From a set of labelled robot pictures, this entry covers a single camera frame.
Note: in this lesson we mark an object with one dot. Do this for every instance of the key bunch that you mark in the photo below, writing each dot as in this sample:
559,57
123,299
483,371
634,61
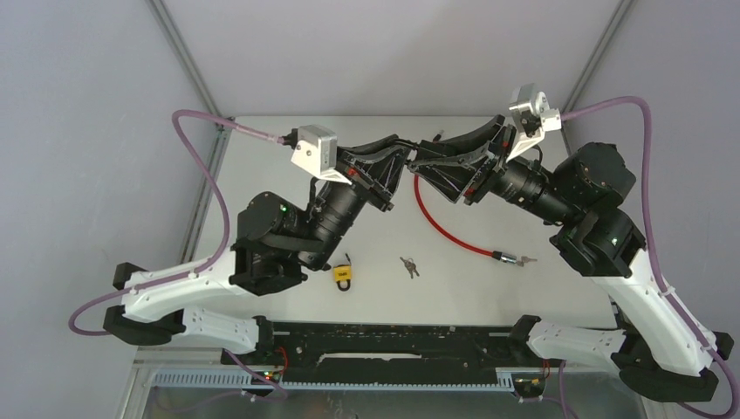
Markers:
410,266

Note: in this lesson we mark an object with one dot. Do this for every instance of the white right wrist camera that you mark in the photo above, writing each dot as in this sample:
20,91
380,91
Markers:
533,118

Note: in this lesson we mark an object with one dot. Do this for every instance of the yellow padlock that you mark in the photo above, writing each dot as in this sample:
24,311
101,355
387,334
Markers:
343,274

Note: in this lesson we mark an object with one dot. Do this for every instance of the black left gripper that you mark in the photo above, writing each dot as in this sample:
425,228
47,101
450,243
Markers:
379,181

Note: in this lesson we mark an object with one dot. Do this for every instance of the silver loose key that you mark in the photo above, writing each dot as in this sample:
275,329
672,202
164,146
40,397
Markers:
524,260

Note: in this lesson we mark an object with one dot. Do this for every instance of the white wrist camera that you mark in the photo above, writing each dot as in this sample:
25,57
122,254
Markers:
533,118
316,153

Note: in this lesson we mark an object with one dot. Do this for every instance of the aluminium frame rail right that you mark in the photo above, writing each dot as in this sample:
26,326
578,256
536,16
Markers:
633,64

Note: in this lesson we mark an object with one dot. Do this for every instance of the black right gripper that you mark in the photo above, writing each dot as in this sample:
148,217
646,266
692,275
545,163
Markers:
453,175

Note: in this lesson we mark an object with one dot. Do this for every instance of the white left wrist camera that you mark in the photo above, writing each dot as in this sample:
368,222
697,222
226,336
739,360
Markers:
316,153

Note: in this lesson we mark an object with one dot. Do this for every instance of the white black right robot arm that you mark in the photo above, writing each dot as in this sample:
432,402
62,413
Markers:
651,350

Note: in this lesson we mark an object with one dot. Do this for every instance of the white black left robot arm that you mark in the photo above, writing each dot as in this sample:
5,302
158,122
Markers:
277,245

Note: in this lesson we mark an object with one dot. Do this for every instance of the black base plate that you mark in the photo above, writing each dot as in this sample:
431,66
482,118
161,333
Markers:
357,355

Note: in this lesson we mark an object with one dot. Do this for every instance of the red cable lock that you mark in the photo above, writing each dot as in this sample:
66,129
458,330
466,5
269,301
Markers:
496,255

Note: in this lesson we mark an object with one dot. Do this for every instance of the black padlock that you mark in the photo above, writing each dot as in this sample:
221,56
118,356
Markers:
413,151

